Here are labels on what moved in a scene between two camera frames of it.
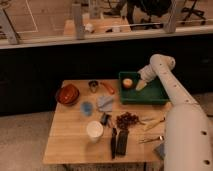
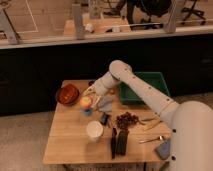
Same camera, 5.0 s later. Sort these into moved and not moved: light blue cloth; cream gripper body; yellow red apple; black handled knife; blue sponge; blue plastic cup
Moved: cream gripper body; yellow red apple
Not moved: blue plastic cup; black handled knife; light blue cloth; blue sponge
